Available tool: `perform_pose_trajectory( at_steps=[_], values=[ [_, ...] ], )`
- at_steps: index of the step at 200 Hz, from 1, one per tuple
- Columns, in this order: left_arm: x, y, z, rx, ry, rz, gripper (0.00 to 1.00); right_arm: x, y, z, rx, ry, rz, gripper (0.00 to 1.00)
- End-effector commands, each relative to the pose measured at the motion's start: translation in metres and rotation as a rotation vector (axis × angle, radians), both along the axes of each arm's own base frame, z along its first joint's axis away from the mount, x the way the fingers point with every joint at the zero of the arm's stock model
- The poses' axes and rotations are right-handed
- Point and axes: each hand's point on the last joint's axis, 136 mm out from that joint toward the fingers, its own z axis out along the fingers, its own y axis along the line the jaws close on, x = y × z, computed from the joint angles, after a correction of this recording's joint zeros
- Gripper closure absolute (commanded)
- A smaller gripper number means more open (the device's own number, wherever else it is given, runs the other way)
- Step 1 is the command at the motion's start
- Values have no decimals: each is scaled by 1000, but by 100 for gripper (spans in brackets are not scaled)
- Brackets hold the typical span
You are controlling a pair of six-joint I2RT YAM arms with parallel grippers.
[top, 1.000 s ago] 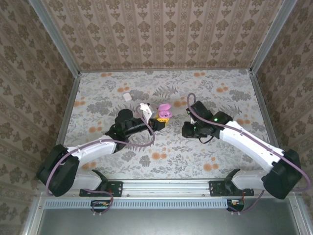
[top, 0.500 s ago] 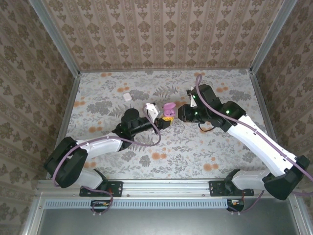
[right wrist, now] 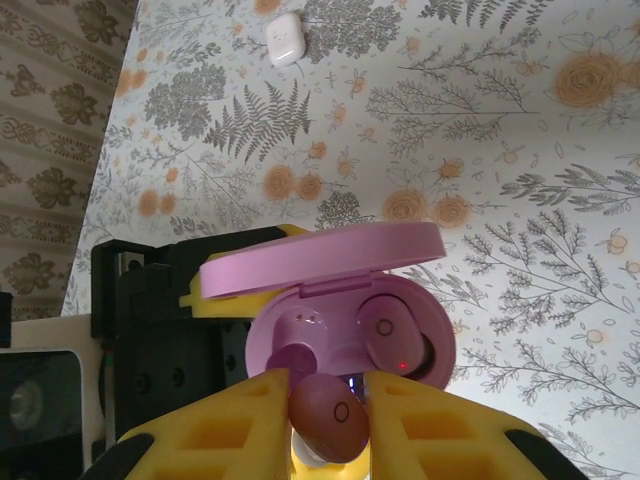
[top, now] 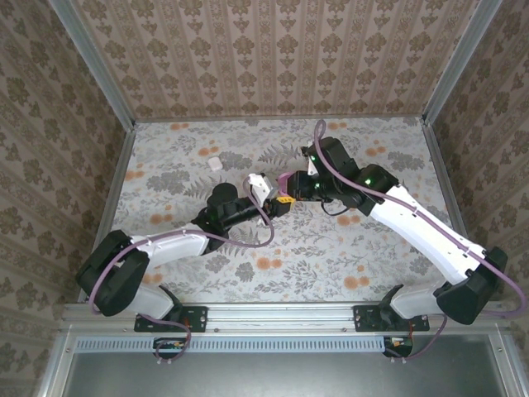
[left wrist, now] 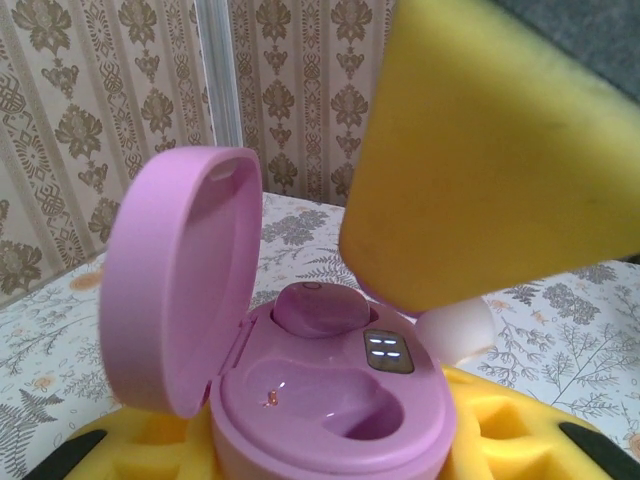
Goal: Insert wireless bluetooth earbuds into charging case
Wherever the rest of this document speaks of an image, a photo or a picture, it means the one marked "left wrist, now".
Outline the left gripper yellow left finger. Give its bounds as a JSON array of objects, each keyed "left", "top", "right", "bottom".
[{"left": 27, "top": 399, "right": 221, "bottom": 480}]

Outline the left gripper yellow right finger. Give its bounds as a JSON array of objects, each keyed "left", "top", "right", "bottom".
[{"left": 439, "top": 364, "right": 640, "bottom": 480}]

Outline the pink wireless earbud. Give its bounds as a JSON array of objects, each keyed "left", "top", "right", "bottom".
[
  {"left": 269, "top": 281, "right": 381, "bottom": 340},
  {"left": 357, "top": 277, "right": 496, "bottom": 364}
]

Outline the pink earbud charging case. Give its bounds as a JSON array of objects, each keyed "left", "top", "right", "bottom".
[{"left": 99, "top": 144, "right": 459, "bottom": 480}]

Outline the aluminium frame post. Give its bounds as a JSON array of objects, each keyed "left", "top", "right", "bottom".
[{"left": 193, "top": 0, "right": 242, "bottom": 151}]

